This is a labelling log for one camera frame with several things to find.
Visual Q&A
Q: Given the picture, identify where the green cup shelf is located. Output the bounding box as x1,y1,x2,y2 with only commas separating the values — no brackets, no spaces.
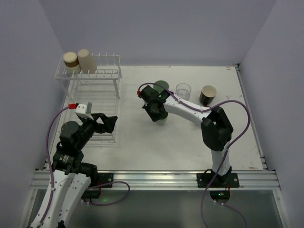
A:
153,80,169,93
155,117,168,125

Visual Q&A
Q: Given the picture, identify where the clear faceted glass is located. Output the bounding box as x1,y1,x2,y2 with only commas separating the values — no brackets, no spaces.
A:
175,83,191,100

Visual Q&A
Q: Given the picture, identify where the beige cup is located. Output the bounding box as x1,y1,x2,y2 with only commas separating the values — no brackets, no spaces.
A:
77,49,97,74

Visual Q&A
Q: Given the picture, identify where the black mug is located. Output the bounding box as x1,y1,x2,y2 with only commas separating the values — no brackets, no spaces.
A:
199,85,217,106

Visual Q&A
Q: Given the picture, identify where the brown and cream cup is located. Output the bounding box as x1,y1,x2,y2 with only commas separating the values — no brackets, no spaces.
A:
63,52,81,74

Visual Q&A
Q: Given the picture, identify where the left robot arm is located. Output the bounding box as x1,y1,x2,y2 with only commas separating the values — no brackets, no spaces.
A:
30,113,118,228

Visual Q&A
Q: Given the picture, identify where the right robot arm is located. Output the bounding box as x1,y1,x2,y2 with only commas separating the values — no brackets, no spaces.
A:
137,85,233,188

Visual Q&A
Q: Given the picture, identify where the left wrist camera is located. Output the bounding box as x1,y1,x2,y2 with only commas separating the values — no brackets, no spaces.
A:
75,102,93,122

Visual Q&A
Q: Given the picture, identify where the white wire dish rack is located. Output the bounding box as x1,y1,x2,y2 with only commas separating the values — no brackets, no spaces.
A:
54,52,123,143

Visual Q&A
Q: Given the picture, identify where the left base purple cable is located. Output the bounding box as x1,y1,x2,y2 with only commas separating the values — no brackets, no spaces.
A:
80,181,130,206

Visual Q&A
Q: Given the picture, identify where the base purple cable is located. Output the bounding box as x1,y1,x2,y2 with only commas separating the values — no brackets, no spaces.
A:
200,175,247,228
80,181,130,206

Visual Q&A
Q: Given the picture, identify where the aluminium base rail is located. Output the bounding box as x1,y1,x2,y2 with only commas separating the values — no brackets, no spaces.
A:
30,169,278,191

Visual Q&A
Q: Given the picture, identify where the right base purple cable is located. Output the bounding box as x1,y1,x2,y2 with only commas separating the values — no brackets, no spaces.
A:
200,175,247,228

